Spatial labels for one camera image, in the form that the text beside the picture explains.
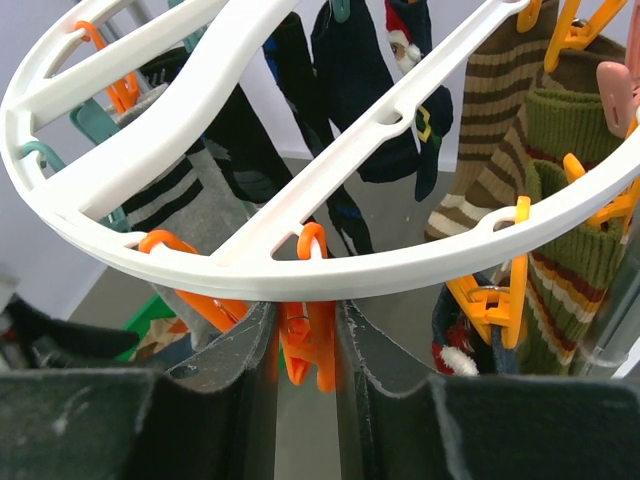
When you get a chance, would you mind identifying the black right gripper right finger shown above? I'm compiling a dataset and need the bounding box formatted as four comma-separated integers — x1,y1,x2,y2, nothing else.
335,301,639,479

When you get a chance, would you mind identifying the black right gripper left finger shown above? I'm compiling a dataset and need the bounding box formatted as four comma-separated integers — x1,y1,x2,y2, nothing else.
1,303,278,479

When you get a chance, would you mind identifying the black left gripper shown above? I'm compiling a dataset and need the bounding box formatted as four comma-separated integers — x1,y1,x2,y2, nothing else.
1,294,140,369

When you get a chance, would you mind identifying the navy santa pattern sock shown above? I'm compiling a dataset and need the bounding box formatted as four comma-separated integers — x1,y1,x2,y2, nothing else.
432,273,519,376

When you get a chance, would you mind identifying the olive green striped sock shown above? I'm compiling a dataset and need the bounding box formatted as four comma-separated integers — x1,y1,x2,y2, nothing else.
525,88,622,170

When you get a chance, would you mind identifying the brown striped sock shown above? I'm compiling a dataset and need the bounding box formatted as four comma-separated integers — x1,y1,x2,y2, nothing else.
424,1,625,241

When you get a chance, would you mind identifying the pink clip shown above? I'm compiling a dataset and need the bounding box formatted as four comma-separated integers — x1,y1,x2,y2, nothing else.
596,61,639,139

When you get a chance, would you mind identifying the bright orange clip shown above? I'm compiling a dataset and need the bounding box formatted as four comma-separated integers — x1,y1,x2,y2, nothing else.
277,222,337,394

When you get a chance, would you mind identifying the yellow orange clip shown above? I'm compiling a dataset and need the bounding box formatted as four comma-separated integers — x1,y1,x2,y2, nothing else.
445,195,532,350

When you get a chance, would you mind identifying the white round sock hanger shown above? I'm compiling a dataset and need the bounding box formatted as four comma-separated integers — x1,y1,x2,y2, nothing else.
1,1,639,301

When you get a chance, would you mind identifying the green plastic bin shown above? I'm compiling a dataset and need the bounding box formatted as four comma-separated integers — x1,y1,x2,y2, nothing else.
115,295,190,362

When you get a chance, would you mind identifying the grey striped sock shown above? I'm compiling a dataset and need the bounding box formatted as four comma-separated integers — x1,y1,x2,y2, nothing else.
110,83,250,351

